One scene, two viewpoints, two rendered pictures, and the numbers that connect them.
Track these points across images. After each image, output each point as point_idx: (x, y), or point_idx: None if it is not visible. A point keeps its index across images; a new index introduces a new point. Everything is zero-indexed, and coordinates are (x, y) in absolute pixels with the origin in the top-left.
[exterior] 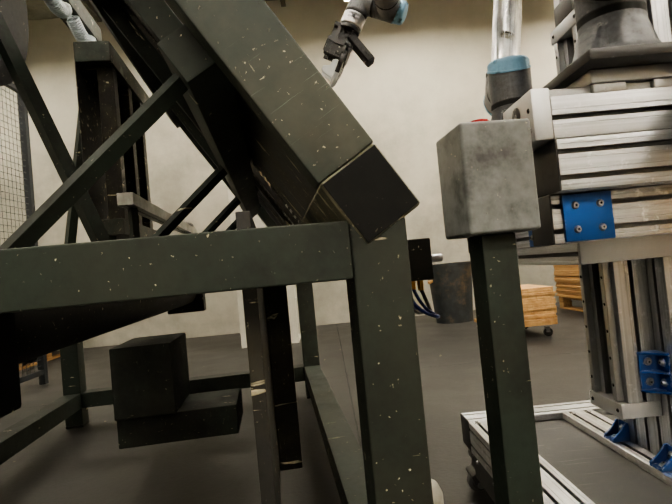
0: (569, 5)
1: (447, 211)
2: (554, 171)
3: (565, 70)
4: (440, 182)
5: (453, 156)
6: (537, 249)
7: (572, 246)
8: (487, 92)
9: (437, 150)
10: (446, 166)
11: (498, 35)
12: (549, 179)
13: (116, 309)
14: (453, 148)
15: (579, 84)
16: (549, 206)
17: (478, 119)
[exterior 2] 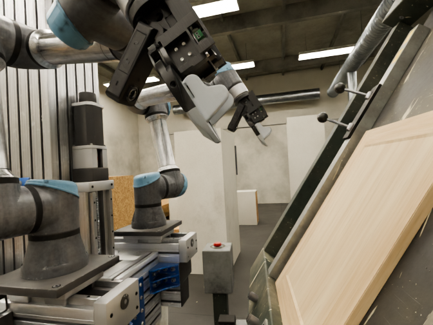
0: (107, 175)
1: (232, 279)
2: (190, 264)
3: (175, 224)
4: (230, 268)
5: (232, 255)
6: None
7: (158, 311)
8: (46, 211)
9: (230, 254)
10: (231, 260)
11: (4, 132)
12: (188, 269)
13: None
14: (232, 251)
15: (171, 231)
16: (188, 280)
17: (219, 242)
